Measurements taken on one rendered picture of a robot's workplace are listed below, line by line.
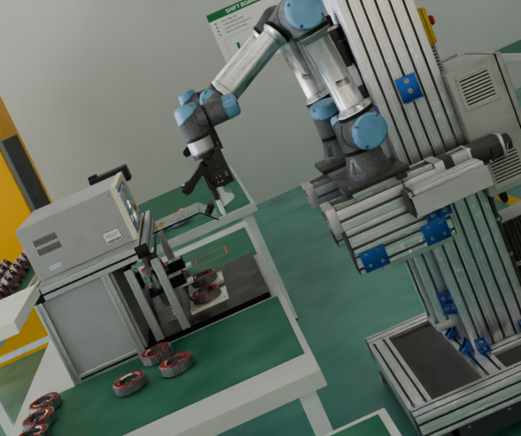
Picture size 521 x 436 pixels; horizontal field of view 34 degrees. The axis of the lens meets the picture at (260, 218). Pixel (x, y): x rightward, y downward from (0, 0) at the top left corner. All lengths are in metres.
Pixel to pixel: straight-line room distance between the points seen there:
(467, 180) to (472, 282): 0.55
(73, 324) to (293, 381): 1.02
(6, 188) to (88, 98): 2.00
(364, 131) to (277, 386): 0.85
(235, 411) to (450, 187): 1.02
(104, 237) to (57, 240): 0.16
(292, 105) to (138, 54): 1.59
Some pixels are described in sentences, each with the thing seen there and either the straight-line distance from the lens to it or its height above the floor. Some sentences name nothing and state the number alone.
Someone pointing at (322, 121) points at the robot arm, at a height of 1.20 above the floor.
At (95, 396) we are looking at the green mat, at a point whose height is 0.75.
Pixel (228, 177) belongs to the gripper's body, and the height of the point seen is 1.25.
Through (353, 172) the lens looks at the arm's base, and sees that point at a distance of 2.86.
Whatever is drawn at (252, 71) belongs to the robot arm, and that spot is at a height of 1.51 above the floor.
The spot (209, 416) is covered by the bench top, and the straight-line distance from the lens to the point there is 2.34.
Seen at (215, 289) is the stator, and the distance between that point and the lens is 3.18.
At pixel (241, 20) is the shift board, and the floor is 1.73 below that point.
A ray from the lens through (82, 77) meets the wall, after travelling 8.47.
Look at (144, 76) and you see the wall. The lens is 8.43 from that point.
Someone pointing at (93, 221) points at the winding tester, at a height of 1.24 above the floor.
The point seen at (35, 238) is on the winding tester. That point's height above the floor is 1.27.
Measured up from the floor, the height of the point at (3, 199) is 1.20.
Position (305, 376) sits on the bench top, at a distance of 2.31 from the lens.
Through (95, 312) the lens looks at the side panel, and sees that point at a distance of 3.04.
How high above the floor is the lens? 1.64
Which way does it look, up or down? 12 degrees down
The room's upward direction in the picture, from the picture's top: 24 degrees counter-clockwise
